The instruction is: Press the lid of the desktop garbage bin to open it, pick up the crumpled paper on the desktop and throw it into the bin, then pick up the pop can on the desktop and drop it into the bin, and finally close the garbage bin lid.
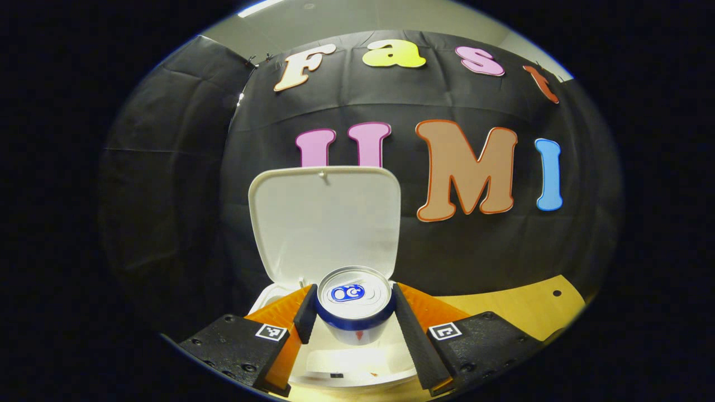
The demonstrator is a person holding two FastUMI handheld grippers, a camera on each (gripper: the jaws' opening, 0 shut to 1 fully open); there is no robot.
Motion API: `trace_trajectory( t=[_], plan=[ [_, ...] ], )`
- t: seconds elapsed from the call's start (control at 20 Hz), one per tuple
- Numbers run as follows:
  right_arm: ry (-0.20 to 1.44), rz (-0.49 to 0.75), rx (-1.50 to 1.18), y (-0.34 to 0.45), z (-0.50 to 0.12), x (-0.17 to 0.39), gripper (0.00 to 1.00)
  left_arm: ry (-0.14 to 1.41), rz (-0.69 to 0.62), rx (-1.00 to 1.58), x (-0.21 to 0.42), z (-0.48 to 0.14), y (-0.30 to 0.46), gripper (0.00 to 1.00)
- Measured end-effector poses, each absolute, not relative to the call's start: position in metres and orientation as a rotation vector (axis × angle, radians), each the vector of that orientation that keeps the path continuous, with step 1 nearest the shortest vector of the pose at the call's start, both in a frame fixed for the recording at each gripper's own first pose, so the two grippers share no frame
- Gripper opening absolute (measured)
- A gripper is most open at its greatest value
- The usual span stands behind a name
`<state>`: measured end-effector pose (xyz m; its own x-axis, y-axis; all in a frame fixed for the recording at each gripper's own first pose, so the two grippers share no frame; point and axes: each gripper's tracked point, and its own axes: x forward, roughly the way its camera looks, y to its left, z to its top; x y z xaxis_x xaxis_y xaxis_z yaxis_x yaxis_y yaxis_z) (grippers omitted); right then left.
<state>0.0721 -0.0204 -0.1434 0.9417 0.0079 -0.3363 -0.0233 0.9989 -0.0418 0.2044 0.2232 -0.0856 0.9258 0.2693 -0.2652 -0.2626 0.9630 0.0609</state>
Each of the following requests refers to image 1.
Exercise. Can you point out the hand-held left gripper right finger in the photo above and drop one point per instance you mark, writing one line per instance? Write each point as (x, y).
(410, 329)

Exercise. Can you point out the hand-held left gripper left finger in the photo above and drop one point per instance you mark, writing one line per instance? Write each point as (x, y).
(307, 315)

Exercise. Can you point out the blue pop can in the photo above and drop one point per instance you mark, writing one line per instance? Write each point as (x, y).
(354, 310)

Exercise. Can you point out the white desktop garbage bin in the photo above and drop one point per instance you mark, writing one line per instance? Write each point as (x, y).
(324, 223)

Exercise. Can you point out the wooden desktop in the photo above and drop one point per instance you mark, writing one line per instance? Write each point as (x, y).
(503, 307)

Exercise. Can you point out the black backdrop cloth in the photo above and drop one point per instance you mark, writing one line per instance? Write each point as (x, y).
(179, 167)

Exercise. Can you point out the ceiling light panel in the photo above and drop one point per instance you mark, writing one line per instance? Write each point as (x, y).
(260, 6)

